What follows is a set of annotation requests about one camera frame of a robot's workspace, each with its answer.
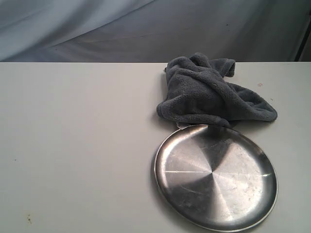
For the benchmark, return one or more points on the round stainless steel plate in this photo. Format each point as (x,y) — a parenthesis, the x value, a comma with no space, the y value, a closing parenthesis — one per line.
(216,178)

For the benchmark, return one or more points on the grey backdrop sheet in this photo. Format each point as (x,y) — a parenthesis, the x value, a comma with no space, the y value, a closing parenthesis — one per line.
(151,30)

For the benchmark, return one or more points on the grey fleece cloth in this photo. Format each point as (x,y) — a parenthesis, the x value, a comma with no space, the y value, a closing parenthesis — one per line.
(198,94)

